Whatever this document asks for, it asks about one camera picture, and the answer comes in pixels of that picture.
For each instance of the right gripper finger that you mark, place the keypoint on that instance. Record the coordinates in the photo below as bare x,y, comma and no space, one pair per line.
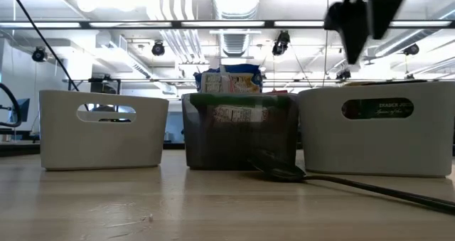
352,31
385,6

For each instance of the yellow-lidded jar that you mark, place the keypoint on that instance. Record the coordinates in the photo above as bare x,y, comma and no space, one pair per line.
353,83

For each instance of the dark green box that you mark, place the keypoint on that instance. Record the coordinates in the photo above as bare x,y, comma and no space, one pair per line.
384,108

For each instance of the yellow and blue ramen packet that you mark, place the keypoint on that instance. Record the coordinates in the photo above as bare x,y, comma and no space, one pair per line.
231,81

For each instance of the dark metal spoon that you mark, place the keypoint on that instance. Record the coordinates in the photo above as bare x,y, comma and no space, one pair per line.
281,170

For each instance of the black ceiling spotlight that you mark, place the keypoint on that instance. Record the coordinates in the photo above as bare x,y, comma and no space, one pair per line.
411,49
39,53
158,49
343,74
281,42

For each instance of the long ceiling light strip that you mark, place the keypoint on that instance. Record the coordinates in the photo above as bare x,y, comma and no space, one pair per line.
213,24

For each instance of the light grey plastic bin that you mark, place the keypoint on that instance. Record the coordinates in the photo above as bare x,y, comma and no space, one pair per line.
355,148
103,145

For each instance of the dark grey plastic bin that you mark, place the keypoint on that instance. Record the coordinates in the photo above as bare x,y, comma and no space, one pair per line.
213,148

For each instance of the person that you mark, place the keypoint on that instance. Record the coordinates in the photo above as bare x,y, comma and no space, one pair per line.
105,108

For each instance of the background computer monitor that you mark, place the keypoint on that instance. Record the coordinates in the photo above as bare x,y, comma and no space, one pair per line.
24,109

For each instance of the white ventilation duct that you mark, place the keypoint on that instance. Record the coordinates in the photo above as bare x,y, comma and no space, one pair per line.
236,6

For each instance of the black aluminium rig frame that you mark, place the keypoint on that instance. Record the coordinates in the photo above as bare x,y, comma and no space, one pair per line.
17,148

